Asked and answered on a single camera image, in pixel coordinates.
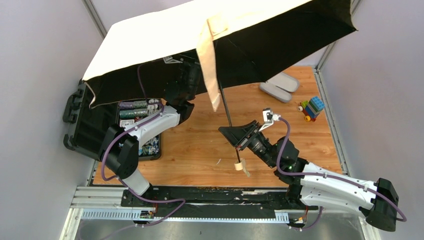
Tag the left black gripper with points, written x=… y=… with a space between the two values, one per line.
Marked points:
x=185 y=71

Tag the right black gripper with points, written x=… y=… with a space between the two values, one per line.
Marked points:
x=248 y=135

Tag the beige folding umbrella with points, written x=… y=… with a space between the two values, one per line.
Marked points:
x=235 y=42

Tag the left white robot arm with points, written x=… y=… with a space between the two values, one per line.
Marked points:
x=120 y=147

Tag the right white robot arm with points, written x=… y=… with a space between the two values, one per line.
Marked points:
x=312 y=185

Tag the grey glasses case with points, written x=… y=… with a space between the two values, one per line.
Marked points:
x=281 y=86

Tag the colourful toy block car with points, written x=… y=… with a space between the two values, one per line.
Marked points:
x=311 y=108

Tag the black poker chip case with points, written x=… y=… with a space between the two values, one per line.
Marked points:
x=88 y=127

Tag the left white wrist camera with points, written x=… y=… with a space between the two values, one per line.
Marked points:
x=171 y=60

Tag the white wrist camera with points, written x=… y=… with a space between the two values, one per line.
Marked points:
x=171 y=60
x=269 y=118

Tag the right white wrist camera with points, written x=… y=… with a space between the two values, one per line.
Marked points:
x=269 y=118

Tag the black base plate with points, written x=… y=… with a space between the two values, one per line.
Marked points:
x=203 y=202

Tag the aluminium frame rail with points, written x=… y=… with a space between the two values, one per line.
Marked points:
x=104 y=203

